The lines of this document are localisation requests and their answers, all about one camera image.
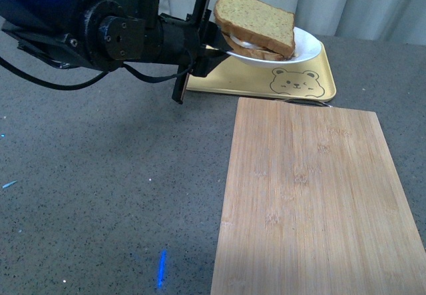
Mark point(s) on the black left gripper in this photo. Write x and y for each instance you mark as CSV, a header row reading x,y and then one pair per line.
x,y
184,44

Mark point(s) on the bread slice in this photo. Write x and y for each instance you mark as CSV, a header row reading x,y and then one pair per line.
x,y
258,23
261,54

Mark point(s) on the white plate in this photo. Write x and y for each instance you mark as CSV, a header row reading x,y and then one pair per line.
x,y
307,47

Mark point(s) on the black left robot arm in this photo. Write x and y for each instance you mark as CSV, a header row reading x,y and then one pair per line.
x,y
106,35

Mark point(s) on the fried egg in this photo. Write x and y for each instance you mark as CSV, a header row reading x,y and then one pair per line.
x,y
245,44

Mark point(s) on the yellow bear tray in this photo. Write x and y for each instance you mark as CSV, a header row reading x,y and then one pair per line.
x,y
310,80

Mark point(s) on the bamboo cutting board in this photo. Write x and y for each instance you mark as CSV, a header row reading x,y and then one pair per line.
x,y
314,205

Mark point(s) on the blue paper scrap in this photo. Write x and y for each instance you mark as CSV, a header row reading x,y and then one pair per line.
x,y
9,184

